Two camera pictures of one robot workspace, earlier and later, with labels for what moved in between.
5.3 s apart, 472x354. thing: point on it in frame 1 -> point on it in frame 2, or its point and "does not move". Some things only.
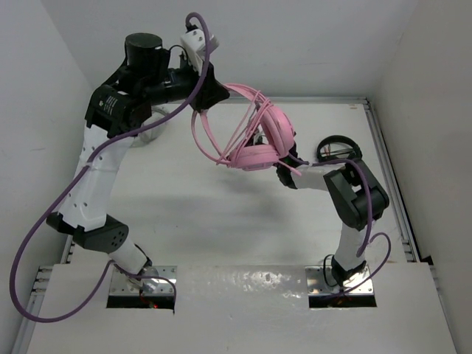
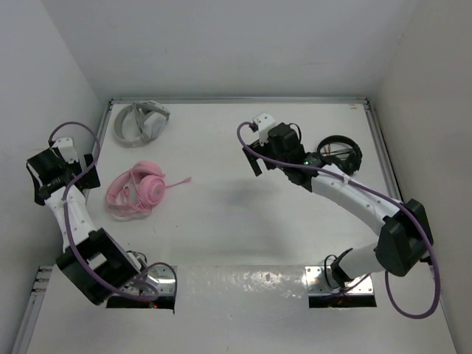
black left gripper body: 171,85 -> 75,167
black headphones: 338,139 does not move
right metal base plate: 316,284 does not move
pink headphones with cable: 245,130 -> 133,192
